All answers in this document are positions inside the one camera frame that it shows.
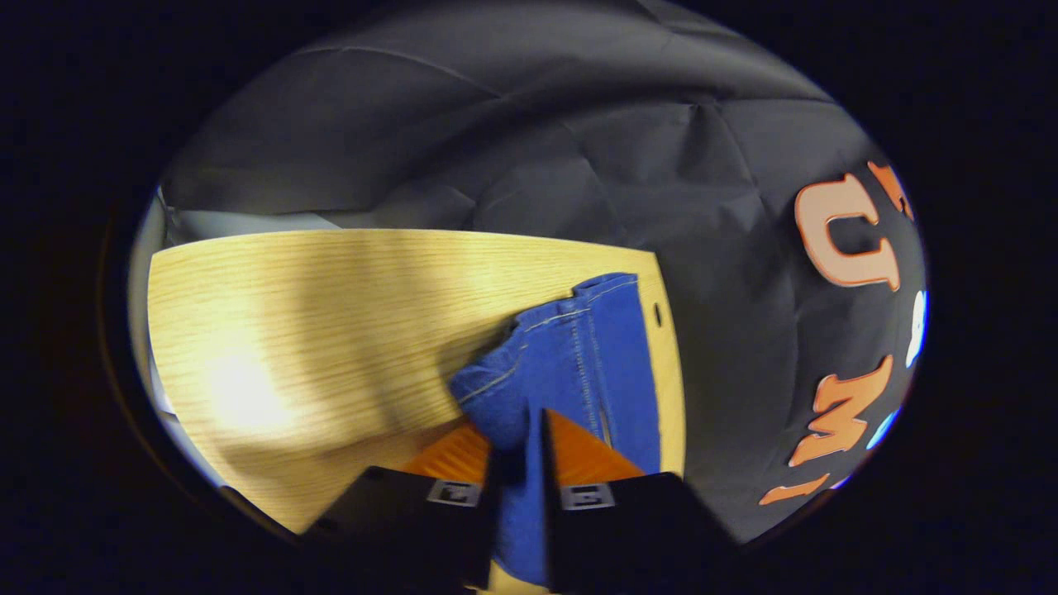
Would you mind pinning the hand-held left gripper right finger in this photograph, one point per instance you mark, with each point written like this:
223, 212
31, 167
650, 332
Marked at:
636, 529

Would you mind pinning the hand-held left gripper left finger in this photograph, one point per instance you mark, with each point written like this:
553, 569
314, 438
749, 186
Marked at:
397, 516

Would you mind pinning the blue jeans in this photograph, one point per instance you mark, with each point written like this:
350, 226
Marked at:
570, 364

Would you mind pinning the black backdrop cloth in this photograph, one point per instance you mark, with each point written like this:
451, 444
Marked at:
537, 124

